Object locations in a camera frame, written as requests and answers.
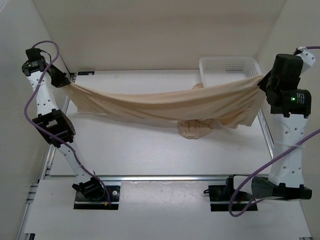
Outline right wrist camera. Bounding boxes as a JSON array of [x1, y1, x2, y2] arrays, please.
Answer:
[[293, 46, 317, 74]]

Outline white plastic basket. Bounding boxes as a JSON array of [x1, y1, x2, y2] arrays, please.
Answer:
[[199, 56, 262, 88]]

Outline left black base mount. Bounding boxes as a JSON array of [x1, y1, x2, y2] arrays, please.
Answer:
[[72, 181, 121, 210]]

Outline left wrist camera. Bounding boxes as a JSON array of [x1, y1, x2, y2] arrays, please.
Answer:
[[25, 47, 43, 62]]

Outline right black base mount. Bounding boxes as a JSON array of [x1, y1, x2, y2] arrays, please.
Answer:
[[203, 185, 252, 212]]

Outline beige trousers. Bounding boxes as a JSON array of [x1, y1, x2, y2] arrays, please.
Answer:
[[63, 75, 266, 139]]

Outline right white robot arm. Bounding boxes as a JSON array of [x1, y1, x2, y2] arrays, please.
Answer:
[[224, 50, 316, 202]]

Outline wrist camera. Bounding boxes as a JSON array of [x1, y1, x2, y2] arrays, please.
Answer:
[[25, 47, 43, 62], [293, 46, 317, 74]]

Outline aluminium frame rail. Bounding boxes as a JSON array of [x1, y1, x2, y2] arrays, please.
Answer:
[[14, 71, 313, 240]]

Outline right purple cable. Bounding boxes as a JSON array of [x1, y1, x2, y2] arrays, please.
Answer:
[[228, 45, 320, 217]]

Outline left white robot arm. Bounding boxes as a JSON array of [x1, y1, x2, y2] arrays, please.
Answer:
[[21, 55, 108, 201]]

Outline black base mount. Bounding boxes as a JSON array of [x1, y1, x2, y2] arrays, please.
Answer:
[[203, 185, 252, 212], [72, 181, 121, 210]]

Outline purple cable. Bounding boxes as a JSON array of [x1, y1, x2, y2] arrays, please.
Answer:
[[23, 41, 113, 208], [228, 45, 320, 217]]

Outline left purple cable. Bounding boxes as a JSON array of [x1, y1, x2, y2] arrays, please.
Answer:
[[23, 41, 113, 208]]

